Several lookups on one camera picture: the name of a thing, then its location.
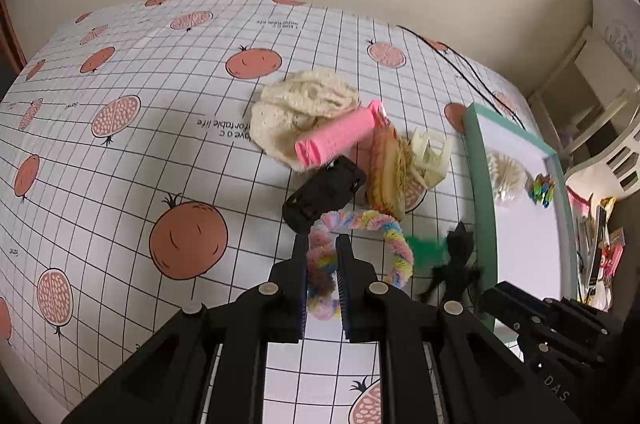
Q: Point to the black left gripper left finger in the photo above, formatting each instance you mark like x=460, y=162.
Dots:
x=207, y=364

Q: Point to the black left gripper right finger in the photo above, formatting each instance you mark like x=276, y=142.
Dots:
x=437, y=365

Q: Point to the green feather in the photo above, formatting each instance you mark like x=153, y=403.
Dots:
x=428, y=252

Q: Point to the cream plastic hair claw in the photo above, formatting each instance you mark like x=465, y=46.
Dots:
x=430, y=156

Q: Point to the black toy car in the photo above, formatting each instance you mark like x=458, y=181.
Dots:
x=331, y=188

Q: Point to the orange snack packet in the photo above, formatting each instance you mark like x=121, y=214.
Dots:
x=387, y=175

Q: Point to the pink hair roller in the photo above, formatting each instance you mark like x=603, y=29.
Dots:
x=323, y=144

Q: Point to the cream crocheted cloth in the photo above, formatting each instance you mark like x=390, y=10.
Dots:
x=289, y=109

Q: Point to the clutter of stationery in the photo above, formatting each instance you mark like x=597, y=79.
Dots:
x=599, y=249

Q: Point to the teal-rimmed white tray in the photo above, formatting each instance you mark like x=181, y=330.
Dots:
x=523, y=243

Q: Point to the white wooden chair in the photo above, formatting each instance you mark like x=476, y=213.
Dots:
x=612, y=173

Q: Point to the white checked pomegranate tablecloth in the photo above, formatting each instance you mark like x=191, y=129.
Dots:
x=130, y=185

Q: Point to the cream pleated fan ornament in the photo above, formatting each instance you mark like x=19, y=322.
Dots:
x=507, y=177

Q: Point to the white wooden shelf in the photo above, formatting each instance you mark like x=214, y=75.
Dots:
x=590, y=87

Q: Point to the white printed paper bag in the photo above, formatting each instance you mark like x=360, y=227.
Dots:
x=617, y=23

